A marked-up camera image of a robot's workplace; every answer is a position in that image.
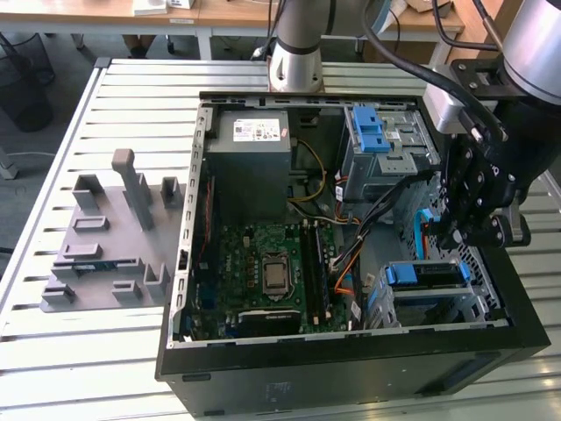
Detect thin red wire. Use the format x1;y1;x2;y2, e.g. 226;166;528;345
196;177;214;268

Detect blue data wire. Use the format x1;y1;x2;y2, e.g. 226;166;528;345
413;208;436;260

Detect white box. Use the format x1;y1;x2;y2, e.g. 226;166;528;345
133;0;170;17

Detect grey power supply unit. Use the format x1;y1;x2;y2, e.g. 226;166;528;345
204;109;294;225

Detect wooden desk white frame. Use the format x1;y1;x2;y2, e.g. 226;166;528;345
196;0;465;67
0;0;202;61

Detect grey parts rack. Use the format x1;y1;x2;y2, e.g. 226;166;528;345
39;147;189;313

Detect grey metal floor foot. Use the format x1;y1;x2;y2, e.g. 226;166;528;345
0;146;19;181

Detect orange wires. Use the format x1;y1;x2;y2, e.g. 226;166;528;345
334;258;359;299

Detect blue plastic drive latch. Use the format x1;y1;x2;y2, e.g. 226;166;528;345
352;104;393;154

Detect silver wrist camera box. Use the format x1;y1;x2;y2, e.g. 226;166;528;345
423;65;473;133

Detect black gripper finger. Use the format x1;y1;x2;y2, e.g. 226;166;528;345
465;205;532;249
431;135;487;249

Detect green motherboard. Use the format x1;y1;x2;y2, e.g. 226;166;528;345
192;221;352;341

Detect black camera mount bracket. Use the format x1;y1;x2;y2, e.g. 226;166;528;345
450;58;522;103

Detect brown cardboard piece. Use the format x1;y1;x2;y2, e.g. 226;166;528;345
405;0;452;18

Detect metal disk bay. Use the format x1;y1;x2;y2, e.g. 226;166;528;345
366;258;501;330

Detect silver CPU in socket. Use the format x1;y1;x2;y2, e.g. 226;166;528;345
261;252;295;302

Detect black cable bundle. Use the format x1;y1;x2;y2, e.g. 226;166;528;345
330;168;439;271

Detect yellow wire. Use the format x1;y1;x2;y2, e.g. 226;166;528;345
287;139;328;203

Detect black RAM stick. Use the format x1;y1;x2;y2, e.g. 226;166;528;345
316;225;333;321

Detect green RAM stick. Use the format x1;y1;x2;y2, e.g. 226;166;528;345
72;260;119;275

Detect hard disk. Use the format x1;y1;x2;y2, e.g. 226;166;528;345
366;259;473;328

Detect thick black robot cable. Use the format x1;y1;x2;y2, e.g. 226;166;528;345
361;0;512;144

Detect black mesh waste bin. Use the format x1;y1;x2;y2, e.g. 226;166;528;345
0;32;57;132

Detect black open PC case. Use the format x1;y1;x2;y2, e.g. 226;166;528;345
153;90;552;417

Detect black graphics card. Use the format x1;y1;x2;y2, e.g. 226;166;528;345
236;309;303;339

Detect wooden cabinet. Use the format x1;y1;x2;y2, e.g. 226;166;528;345
446;0;561;124

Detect metal optical drive cage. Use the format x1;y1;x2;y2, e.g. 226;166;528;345
341;104;442;203

